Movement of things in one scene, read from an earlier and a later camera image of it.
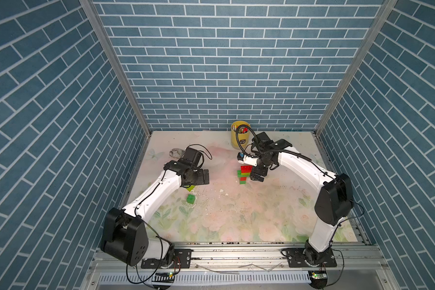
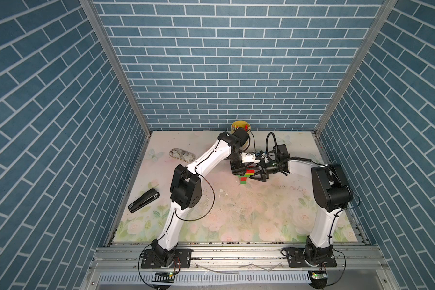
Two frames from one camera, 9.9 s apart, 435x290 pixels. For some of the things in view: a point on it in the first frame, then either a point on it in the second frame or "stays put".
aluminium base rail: (241, 259) stays put
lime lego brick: (244, 174) stays put
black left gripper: (201, 179) → (238, 169)
